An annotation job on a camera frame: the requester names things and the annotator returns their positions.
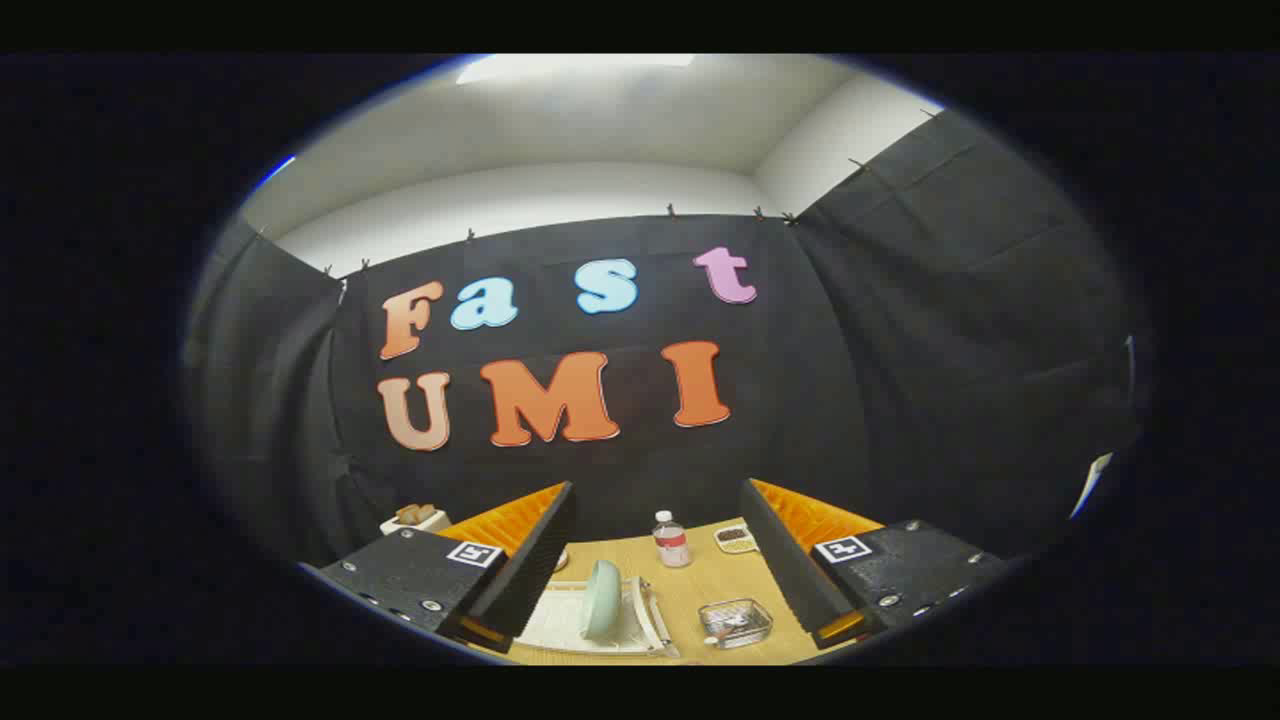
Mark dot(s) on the clear bottle with red label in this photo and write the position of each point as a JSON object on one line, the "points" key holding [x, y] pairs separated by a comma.
{"points": [[672, 545]]}

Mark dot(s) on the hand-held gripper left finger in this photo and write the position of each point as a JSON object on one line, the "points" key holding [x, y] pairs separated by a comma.
{"points": [[535, 565]]}

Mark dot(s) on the ceiling light panel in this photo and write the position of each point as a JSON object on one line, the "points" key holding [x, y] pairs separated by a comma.
{"points": [[570, 68]]}

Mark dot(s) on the white drain tray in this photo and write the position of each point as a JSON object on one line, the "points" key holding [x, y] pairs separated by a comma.
{"points": [[555, 625]]}

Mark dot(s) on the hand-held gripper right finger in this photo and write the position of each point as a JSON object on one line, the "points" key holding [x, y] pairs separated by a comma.
{"points": [[790, 570]]}

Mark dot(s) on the black backdrop cloth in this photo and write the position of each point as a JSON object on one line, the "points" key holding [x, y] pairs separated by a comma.
{"points": [[900, 350]]}

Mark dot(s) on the white toaster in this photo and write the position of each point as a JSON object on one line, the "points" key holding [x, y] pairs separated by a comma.
{"points": [[428, 523]]}

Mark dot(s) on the light green plate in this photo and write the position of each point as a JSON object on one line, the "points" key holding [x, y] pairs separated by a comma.
{"points": [[603, 600]]}

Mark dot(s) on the white divided snack tray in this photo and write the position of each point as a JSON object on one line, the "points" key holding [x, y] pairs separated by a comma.
{"points": [[735, 540]]}

